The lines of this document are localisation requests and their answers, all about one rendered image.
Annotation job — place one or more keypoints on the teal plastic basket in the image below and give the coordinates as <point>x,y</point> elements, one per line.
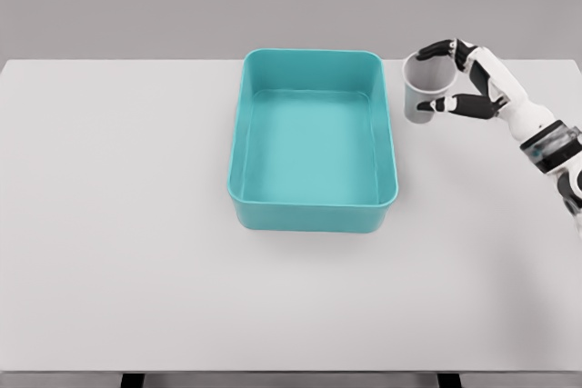
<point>314,142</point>

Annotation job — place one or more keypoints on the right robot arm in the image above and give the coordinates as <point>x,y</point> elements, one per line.
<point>548,138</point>

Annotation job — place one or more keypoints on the white paper cup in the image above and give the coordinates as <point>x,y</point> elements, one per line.
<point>425,76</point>

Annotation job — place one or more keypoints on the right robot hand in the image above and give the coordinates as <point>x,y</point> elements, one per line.
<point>498,74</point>

